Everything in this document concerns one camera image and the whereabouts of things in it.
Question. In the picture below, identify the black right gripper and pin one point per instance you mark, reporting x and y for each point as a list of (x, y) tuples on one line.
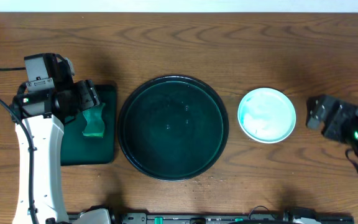
[(341, 129)]

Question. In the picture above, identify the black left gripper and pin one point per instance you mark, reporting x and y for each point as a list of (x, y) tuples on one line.
[(89, 93)]

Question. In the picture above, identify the green sponge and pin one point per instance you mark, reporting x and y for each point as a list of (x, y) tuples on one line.
[(95, 126)]

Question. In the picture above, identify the green stained plate front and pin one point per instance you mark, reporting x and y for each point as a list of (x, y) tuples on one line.
[(266, 115)]

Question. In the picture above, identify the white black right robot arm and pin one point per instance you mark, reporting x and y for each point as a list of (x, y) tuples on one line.
[(339, 119)]

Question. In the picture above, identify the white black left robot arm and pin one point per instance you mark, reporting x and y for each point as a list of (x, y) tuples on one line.
[(47, 143)]

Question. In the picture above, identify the rectangular black tray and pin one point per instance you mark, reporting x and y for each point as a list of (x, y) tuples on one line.
[(80, 150)]

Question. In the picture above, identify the round black tray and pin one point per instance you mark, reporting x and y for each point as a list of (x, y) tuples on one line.
[(173, 127)]

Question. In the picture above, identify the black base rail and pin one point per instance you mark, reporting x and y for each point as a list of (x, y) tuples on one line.
[(259, 214)]

